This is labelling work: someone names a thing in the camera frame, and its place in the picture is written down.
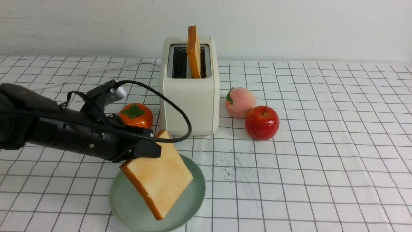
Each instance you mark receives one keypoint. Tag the light green plate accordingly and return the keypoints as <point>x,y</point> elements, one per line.
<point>130,209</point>

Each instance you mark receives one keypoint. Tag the white checkered tablecloth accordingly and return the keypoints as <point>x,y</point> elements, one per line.
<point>340,161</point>

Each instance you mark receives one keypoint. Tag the cream white toaster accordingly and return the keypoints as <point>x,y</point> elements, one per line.
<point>198,98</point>

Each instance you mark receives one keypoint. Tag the silver wrist camera near persimmon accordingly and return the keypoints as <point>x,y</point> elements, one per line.
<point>107,93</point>

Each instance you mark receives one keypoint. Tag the black robot arm near persimmon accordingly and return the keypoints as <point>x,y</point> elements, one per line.
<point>28,117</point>

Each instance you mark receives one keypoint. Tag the toast slice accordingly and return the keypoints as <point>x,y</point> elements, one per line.
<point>160,181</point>
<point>193,52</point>

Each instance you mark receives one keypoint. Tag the orange persimmon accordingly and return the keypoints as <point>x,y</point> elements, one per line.
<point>137,115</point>

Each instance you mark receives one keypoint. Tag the pink peach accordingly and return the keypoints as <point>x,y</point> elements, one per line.
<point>239,101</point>

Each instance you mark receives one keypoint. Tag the red apple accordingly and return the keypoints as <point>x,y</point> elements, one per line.
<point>262,123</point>

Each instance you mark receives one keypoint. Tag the black gripper near persimmon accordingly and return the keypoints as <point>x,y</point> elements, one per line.
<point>129,144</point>

